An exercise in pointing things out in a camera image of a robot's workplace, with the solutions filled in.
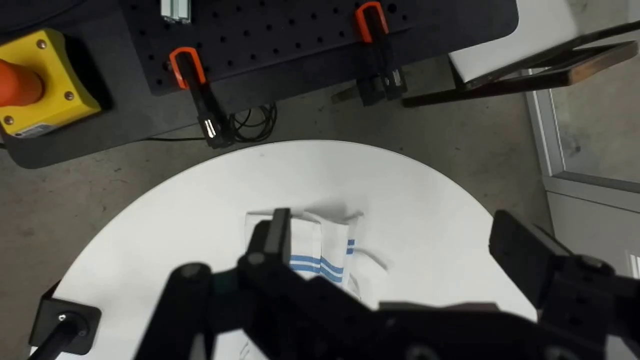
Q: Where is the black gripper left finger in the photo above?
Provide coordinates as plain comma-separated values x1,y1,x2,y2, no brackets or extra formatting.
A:
242,208,293,266

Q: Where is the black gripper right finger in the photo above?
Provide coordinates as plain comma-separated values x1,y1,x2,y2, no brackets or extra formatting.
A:
488,210,570,308

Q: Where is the white towel with blue stripes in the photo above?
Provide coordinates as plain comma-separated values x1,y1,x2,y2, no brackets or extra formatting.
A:
245,208,391,301

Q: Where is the black chair with wooden edge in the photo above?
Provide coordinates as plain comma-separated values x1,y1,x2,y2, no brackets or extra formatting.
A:
402,23,640,108

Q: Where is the black perforated breadboard plate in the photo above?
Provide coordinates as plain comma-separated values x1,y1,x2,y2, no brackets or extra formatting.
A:
121,0,521,95

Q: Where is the black pole table clamp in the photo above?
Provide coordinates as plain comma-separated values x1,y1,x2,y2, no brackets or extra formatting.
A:
28,284,103,360

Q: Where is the silver aluminium extrusion piece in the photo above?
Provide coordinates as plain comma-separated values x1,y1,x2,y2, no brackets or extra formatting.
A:
161,0,192,24

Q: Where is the yellow emergency stop box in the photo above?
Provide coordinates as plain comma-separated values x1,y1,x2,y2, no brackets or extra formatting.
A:
0,29,103,139

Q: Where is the black coiled cable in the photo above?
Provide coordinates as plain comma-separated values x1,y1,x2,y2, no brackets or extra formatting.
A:
145,101,281,144

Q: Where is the orange handled clamp right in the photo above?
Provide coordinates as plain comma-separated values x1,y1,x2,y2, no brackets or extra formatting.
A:
355,0,406,106

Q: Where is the orange handled clamp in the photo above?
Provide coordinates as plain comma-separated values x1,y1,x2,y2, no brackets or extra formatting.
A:
168,46,234,148
355,0,406,106

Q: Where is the orange handled clamp left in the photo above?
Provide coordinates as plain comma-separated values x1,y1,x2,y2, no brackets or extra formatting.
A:
168,46,234,148

